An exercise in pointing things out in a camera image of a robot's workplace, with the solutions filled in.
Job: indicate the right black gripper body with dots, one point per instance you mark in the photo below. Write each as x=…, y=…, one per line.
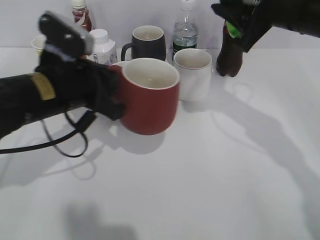
x=245, y=16

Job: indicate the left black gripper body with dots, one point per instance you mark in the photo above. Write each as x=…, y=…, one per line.
x=80, y=83

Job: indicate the green plastic soda bottle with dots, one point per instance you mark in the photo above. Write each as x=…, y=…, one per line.
x=232, y=31

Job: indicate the dark red ceramic mug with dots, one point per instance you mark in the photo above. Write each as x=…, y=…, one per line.
x=149, y=89

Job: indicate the yellow paper cup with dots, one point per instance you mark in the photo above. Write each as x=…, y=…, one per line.
x=38, y=44

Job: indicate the white milk carton bottle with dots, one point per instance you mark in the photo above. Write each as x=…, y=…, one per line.
x=104, y=49

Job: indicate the cola bottle red label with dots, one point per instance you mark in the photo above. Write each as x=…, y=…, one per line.
x=230, y=58

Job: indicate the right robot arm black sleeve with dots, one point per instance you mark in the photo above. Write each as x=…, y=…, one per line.
x=300, y=16

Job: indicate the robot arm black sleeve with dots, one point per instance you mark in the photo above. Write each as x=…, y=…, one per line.
x=300, y=16
x=22, y=100

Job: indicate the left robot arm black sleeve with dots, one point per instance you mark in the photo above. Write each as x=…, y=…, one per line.
x=22, y=100

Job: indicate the brown tea bottle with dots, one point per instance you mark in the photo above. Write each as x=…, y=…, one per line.
x=81, y=14

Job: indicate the clear water bottle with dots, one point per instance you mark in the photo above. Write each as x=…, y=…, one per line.
x=185, y=30

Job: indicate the white ceramic mug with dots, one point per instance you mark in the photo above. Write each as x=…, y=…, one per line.
x=195, y=69

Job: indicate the rear black ceramic mug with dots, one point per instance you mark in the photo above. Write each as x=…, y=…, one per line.
x=147, y=41

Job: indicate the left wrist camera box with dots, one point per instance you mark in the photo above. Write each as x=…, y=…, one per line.
x=63, y=37

